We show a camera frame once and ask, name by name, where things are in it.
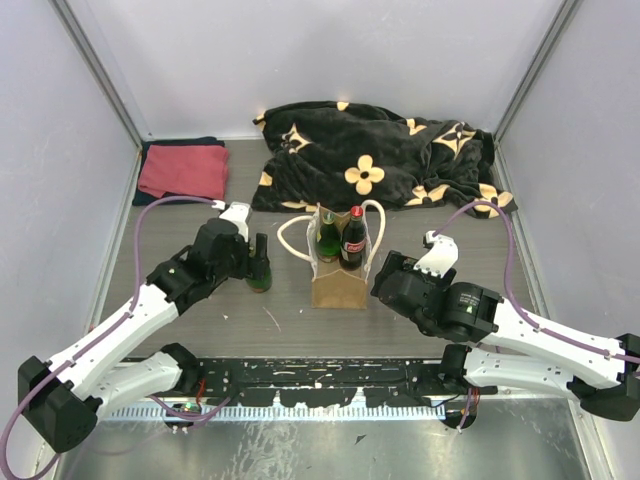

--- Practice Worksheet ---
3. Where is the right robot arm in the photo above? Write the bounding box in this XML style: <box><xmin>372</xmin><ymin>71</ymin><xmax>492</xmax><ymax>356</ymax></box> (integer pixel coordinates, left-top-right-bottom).
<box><xmin>371</xmin><ymin>251</ymin><xmax>639</xmax><ymax>422</ymax></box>

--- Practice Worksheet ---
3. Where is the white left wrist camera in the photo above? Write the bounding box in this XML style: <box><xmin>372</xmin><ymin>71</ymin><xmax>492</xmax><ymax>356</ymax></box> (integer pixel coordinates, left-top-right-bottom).
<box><xmin>212</xmin><ymin>200</ymin><xmax>252</xmax><ymax>242</ymax></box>

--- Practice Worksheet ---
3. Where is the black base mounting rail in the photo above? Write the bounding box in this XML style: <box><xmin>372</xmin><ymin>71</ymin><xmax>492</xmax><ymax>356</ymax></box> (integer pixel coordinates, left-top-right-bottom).
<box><xmin>142</xmin><ymin>355</ymin><xmax>484</xmax><ymax>409</ymax></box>

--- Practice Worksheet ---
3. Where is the cola glass bottle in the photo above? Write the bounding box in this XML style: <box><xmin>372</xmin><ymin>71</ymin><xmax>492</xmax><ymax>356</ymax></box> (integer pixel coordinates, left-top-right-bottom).
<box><xmin>340</xmin><ymin>206</ymin><xmax>366</xmax><ymax>271</ymax></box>

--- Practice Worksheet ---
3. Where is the red folded cloth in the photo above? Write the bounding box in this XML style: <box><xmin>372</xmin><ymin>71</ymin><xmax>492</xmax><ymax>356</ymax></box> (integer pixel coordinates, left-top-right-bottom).
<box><xmin>137</xmin><ymin>144</ymin><xmax>231</xmax><ymax>200</ymax></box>

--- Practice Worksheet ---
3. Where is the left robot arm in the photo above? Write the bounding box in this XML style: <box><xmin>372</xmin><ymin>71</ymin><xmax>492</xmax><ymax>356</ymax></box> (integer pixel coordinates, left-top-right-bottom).
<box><xmin>17</xmin><ymin>217</ymin><xmax>269</xmax><ymax>454</ymax></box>

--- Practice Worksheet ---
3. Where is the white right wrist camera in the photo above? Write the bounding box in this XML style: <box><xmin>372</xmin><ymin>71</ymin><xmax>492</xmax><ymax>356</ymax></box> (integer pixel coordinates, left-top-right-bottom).
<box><xmin>418</xmin><ymin>230</ymin><xmax>459</xmax><ymax>277</ymax></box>

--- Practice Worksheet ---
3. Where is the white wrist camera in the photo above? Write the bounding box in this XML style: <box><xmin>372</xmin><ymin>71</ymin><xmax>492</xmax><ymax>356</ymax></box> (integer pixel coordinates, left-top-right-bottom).
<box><xmin>418</xmin><ymin>230</ymin><xmax>459</xmax><ymax>277</ymax></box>
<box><xmin>212</xmin><ymin>200</ymin><xmax>252</xmax><ymax>242</ymax></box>

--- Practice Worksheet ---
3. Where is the green bottle front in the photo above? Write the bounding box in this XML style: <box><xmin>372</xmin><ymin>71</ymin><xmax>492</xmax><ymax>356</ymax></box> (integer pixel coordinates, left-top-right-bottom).
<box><xmin>315</xmin><ymin>211</ymin><xmax>341</xmax><ymax>263</ymax></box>

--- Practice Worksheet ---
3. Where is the green bottle yellow label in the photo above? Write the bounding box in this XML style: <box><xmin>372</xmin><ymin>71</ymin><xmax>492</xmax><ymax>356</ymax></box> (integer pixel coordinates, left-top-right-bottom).
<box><xmin>245</xmin><ymin>270</ymin><xmax>272</xmax><ymax>293</ymax></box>

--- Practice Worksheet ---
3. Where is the dark navy folded cloth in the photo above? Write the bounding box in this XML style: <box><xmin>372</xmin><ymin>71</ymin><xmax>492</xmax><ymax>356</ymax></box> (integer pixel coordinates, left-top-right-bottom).
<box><xmin>131</xmin><ymin>137</ymin><xmax>227</xmax><ymax>207</ymax></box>

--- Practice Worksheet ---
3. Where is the canvas tote bag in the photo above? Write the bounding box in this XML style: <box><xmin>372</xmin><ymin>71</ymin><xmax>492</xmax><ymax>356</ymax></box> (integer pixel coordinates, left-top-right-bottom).
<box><xmin>277</xmin><ymin>200</ymin><xmax>386</xmax><ymax>310</ymax></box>

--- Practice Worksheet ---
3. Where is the white slotted cable duct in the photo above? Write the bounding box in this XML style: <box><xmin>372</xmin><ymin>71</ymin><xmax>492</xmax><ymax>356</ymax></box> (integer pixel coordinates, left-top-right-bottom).
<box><xmin>106</xmin><ymin>402</ymin><xmax>446</xmax><ymax>422</ymax></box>

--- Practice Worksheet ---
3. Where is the black floral blanket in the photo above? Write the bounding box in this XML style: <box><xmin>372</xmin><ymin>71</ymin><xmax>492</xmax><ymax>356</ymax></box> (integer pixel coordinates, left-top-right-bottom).
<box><xmin>251</xmin><ymin>101</ymin><xmax>517</xmax><ymax>219</ymax></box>

